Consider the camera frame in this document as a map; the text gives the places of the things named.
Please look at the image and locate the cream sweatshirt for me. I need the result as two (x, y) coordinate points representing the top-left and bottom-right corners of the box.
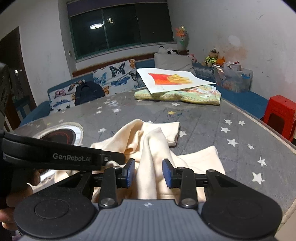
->
(54, 118), (226, 204)

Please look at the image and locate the person's left hand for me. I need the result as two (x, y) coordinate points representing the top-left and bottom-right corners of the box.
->
(1, 170), (40, 231)

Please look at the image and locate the induction hob in table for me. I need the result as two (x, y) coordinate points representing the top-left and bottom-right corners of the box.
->
(33, 122), (84, 146)

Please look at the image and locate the dark blue backpack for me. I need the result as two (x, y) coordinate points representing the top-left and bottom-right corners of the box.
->
(75, 81), (105, 106)

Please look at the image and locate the green patterned folded blanket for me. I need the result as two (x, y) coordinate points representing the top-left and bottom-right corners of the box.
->
(134, 85), (221, 105)

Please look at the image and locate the butterfly print cushion cover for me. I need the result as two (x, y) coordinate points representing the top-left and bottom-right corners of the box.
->
(48, 59), (139, 114)

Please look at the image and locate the clear plastic storage box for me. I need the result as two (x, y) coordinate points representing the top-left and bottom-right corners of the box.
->
(213, 66), (253, 93)

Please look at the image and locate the blue corner sofa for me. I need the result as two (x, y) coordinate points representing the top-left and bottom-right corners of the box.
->
(20, 63), (268, 126)

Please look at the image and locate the grey pillow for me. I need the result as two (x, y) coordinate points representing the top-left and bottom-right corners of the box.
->
(154, 53), (196, 76)

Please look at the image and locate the red plastic stool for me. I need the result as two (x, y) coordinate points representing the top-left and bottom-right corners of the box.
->
(263, 95), (295, 142)

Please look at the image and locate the teddy bear toy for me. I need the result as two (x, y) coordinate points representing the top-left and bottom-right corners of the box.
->
(201, 49), (219, 67)

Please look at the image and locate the panda plush toy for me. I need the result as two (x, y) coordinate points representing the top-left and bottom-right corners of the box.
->
(157, 46), (180, 55)

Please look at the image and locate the dark window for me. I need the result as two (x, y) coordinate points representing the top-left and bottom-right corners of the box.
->
(67, 1), (174, 60)

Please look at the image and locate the colourful paper flower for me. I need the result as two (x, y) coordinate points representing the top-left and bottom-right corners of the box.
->
(175, 25), (189, 50)

